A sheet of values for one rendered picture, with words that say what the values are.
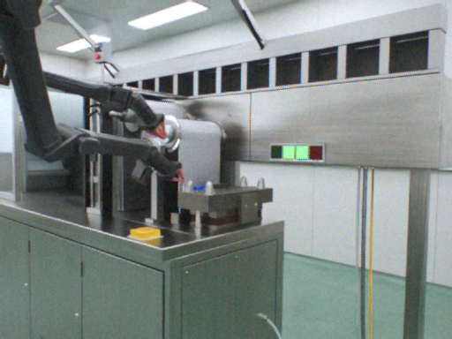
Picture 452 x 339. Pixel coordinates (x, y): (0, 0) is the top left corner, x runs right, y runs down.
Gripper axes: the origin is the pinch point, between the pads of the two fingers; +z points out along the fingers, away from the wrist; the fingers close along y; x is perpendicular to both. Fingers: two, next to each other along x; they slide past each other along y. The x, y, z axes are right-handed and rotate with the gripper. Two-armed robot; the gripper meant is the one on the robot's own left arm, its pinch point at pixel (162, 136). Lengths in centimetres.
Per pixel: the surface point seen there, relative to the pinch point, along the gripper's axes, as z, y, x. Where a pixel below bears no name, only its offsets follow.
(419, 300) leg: 74, 85, -6
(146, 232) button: 4.4, 18.6, -37.3
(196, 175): 20.3, 5.6, -2.0
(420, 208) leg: 52, 82, 19
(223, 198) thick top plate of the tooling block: 20.1, 25.5, -10.4
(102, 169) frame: 4.2, -28.3, -16.5
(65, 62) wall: 105, -552, 253
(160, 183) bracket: 13.7, -2.6, -12.7
